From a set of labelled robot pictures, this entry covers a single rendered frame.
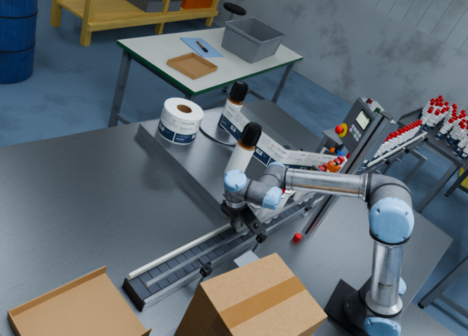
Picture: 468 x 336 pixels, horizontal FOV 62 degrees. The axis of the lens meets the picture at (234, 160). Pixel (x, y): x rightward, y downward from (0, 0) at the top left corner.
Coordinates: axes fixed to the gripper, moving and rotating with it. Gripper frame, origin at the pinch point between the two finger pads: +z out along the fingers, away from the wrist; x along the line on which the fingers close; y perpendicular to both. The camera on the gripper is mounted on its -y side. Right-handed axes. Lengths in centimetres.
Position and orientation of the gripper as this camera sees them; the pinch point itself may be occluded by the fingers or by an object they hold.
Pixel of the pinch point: (241, 226)
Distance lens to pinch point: 156.8
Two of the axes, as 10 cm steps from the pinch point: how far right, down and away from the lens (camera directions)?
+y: -6.7, -6.1, 4.3
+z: 0.3, 5.5, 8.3
